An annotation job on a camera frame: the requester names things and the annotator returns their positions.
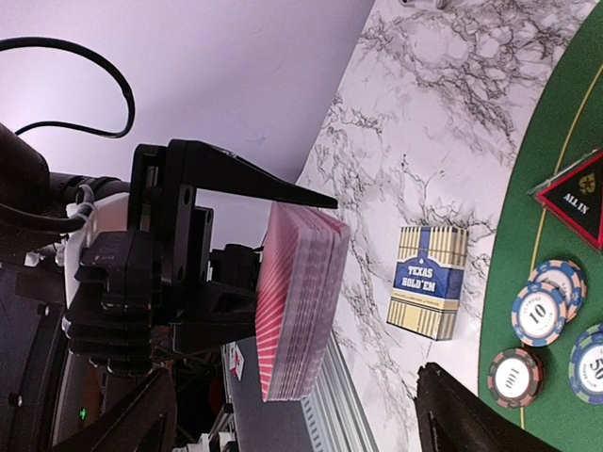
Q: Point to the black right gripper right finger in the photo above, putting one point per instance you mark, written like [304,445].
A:
[452,418]

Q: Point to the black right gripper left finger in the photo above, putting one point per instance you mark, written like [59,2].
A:
[142,420]

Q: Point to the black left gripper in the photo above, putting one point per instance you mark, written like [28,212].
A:
[161,271]

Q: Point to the brown 100 chips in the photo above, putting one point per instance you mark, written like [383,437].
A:
[516,377]

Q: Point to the red backed card deck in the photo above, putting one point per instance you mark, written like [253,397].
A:
[298,288]

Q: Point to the teal 50 chips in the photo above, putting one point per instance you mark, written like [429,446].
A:
[585,366]

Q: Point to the blue tan chips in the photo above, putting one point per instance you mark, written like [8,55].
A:
[552,297]

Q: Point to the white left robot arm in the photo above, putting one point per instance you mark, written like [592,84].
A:
[39,208]

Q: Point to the blue texas holdem card box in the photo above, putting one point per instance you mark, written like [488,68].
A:
[428,280]

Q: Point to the black triangular all-in marker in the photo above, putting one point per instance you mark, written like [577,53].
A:
[574,197]

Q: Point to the green round poker mat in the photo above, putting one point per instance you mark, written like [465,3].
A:
[565,126]

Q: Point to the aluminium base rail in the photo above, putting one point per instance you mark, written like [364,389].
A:
[331,418]

